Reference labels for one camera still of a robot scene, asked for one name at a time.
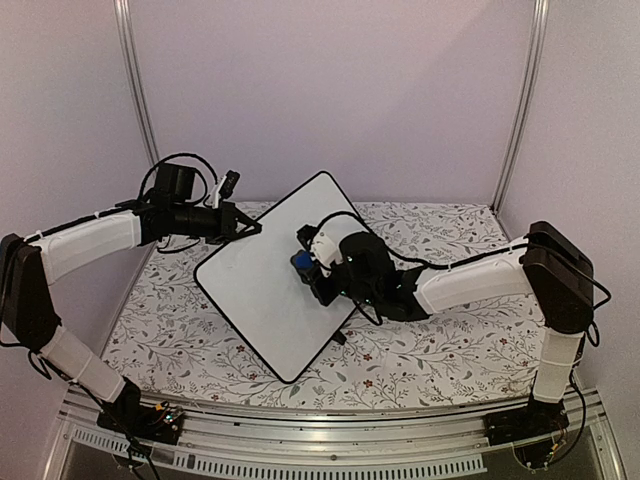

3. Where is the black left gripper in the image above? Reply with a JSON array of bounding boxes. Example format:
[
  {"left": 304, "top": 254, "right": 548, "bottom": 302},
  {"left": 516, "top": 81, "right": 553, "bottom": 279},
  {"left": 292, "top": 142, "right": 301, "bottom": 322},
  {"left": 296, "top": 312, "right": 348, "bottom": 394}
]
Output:
[{"left": 172, "top": 201, "right": 262, "bottom": 246}]

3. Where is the blue whiteboard eraser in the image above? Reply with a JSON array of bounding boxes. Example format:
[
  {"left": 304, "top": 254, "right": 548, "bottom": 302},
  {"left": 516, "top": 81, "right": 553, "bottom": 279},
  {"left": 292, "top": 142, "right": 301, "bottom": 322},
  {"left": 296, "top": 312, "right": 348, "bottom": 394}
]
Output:
[{"left": 290, "top": 250, "right": 314, "bottom": 271}]

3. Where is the white whiteboard black frame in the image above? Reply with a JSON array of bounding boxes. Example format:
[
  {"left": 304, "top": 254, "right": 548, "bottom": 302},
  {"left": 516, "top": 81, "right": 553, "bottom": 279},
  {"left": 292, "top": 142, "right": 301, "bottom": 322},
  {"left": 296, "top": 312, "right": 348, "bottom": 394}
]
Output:
[{"left": 194, "top": 171, "right": 362, "bottom": 384}]

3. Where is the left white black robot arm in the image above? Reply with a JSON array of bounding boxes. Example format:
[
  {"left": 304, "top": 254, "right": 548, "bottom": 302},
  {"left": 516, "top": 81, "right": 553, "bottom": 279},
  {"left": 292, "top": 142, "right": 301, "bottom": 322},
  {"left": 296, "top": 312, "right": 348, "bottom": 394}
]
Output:
[{"left": 1, "top": 201, "right": 262, "bottom": 434}]

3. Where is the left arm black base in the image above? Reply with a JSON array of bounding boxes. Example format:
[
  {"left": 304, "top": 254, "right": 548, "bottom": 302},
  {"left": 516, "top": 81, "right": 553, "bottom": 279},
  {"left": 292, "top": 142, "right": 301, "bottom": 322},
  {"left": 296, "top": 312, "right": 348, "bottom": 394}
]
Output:
[{"left": 97, "top": 378, "right": 184, "bottom": 445}]

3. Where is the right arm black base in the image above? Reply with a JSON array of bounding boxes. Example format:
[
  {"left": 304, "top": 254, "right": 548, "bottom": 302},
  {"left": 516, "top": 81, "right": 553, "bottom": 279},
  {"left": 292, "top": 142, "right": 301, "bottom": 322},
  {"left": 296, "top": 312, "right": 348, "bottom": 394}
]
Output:
[{"left": 483, "top": 396, "right": 569, "bottom": 470}]

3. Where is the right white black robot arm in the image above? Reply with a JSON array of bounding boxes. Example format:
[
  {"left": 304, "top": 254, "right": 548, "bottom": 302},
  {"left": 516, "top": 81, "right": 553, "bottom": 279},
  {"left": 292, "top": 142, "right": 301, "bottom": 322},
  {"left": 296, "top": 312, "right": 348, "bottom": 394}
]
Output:
[{"left": 290, "top": 219, "right": 612, "bottom": 436}]

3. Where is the black whiteboard stand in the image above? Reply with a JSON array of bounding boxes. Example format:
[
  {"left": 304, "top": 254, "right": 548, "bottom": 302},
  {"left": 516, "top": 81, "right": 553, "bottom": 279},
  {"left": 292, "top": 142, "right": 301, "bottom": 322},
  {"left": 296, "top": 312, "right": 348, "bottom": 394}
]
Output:
[{"left": 331, "top": 329, "right": 347, "bottom": 346}]

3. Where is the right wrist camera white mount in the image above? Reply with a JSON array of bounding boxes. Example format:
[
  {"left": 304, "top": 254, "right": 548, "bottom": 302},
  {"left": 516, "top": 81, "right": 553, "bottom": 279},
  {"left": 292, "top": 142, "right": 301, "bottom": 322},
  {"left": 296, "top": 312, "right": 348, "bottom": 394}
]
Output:
[{"left": 296, "top": 209, "right": 396, "bottom": 279}]

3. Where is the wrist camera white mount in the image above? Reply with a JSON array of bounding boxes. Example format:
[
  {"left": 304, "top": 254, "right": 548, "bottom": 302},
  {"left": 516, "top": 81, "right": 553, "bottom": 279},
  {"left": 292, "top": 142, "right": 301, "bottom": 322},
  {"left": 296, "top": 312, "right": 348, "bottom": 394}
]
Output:
[
  {"left": 296, "top": 209, "right": 396, "bottom": 279},
  {"left": 142, "top": 151, "right": 245, "bottom": 209}
]

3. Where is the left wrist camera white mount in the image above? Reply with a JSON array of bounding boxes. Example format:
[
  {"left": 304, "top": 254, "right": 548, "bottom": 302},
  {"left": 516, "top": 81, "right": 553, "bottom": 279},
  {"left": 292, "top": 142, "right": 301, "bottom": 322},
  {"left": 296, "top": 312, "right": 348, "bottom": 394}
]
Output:
[{"left": 142, "top": 151, "right": 245, "bottom": 209}]

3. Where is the aluminium front rail frame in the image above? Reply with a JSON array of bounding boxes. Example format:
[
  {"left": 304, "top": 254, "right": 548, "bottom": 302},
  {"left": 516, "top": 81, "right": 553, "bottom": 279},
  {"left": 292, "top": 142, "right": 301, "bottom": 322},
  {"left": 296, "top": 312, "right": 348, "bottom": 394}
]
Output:
[{"left": 43, "top": 388, "right": 631, "bottom": 479}]

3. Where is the left aluminium corner post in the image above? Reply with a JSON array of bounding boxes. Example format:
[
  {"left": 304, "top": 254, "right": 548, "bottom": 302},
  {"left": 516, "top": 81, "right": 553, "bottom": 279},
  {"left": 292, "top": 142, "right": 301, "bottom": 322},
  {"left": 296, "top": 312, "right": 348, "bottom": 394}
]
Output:
[{"left": 112, "top": 0, "right": 174, "bottom": 214}]

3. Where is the aluminium corner post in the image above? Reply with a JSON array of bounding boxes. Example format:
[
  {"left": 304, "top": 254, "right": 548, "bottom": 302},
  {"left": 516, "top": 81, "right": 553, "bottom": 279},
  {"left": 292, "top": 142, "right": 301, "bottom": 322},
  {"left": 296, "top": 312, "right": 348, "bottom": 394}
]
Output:
[
  {"left": 112, "top": 0, "right": 174, "bottom": 214},
  {"left": 491, "top": 0, "right": 549, "bottom": 216}
]

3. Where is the right aluminium corner post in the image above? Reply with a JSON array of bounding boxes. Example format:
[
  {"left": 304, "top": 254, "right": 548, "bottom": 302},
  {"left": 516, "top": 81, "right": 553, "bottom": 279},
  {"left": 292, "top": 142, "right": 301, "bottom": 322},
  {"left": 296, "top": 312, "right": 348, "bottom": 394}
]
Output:
[{"left": 491, "top": 0, "right": 549, "bottom": 216}]

